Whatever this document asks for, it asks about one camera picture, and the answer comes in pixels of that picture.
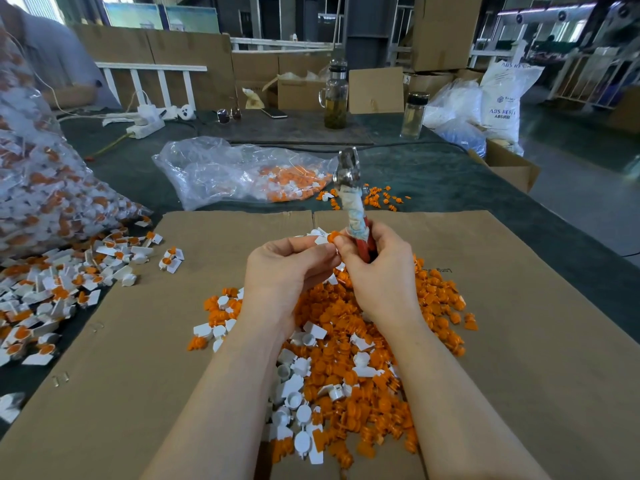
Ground person's right hand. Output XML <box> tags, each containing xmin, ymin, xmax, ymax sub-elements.
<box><xmin>333</xmin><ymin>219</ymin><xmax>427</xmax><ymax>331</ymax></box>

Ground person's left hand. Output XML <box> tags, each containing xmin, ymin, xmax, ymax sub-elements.
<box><xmin>243</xmin><ymin>235</ymin><xmax>339</xmax><ymax>338</ymax></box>

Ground silver red-handled pliers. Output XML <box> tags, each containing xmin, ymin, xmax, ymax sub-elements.
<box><xmin>335</xmin><ymin>147</ymin><xmax>373</xmax><ymax>262</ymax></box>

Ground pile of orange and white parts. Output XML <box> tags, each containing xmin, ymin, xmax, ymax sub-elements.
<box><xmin>188</xmin><ymin>227</ymin><xmax>480</xmax><ymax>468</ymax></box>

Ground pile of assembled white-orange parts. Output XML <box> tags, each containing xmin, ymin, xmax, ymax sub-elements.
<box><xmin>0</xmin><ymin>219</ymin><xmax>186</xmax><ymax>424</ymax></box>

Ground person's left forearm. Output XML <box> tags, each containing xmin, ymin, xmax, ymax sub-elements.
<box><xmin>142</xmin><ymin>325</ymin><xmax>291</xmax><ymax>480</ymax></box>

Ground scatter of orange offcuts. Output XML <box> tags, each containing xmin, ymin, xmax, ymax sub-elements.
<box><xmin>318</xmin><ymin>181</ymin><xmax>411</xmax><ymax>212</ymax></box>

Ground small clear plastic bag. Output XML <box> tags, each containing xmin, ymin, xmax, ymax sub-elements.
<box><xmin>152</xmin><ymin>137</ymin><xmax>339</xmax><ymax>211</ymax></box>

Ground open brown cardboard box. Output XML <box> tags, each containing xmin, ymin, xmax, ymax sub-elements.
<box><xmin>468</xmin><ymin>137</ymin><xmax>542</xmax><ymax>193</ymax></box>

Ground glass bottle with black lid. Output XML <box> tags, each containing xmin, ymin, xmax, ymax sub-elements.
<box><xmin>401</xmin><ymin>91</ymin><xmax>430</xmax><ymax>138</ymax></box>

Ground clear blue plastic bag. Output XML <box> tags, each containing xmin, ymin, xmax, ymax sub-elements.
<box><xmin>422</xmin><ymin>77</ymin><xmax>488</xmax><ymax>156</ymax></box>

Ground brown cardboard sheet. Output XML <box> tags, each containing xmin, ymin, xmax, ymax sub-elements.
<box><xmin>312</xmin><ymin>209</ymin><xmax>640</xmax><ymax>480</ymax></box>
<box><xmin>0</xmin><ymin>211</ymin><xmax>319</xmax><ymax>480</ymax></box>

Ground glass tea jar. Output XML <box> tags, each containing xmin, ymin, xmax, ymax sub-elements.
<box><xmin>319</xmin><ymin>59</ymin><xmax>351</xmax><ymax>130</ymax></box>

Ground flat brown cardboard panel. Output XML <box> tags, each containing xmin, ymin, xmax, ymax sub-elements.
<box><xmin>348</xmin><ymin>67</ymin><xmax>406</xmax><ymax>115</ymax></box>

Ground open cardboard box with paper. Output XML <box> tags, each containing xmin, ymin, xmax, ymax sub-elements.
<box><xmin>262</xmin><ymin>67</ymin><xmax>334</xmax><ymax>112</ymax></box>

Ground white power strip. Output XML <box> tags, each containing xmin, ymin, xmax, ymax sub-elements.
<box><xmin>100</xmin><ymin>103</ymin><xmax>196</xmax><ymax>140</ymax></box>

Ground white woven sack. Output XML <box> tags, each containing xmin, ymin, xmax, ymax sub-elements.
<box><xmin>480</xmin><ymin>37</ymin><xmax>546</xmax><ymax>148</ymax></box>

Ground row of upright cardboard sheets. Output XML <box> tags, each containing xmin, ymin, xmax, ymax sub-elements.
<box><xmin>68</xmin><ymin>25</ymin><xmax>339</xmax><ymax>111</ymax></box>

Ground dark steel pillar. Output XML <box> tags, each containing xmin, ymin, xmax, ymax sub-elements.
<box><xmin>345</xmin><ymin>0</ymin><xmax>399</xmax><ymax>68</ymax></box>

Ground tall brown cardboard box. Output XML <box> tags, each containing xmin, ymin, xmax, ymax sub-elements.
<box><xmin>412</xmin><ymin>0</ymin><xmax>484</xmax><ymax>72</ymax></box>

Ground large clear bag of seals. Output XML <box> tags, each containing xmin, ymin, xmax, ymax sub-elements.
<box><xmin>0</xmin><ymin>29</ymin><xmax>151</xmax><ymax>261</ymax></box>

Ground white metal rack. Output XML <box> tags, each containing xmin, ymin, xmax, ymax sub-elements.
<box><xmin>552</xmin><ymin>45</ymin><xmax>640</xmax><ymax>108</ymax></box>

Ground white railing frame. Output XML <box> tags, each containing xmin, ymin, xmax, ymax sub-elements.
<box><xmin>96</xmin><ymin>61</ymin><xmax>209</xmax><ymax>111</ymax></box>

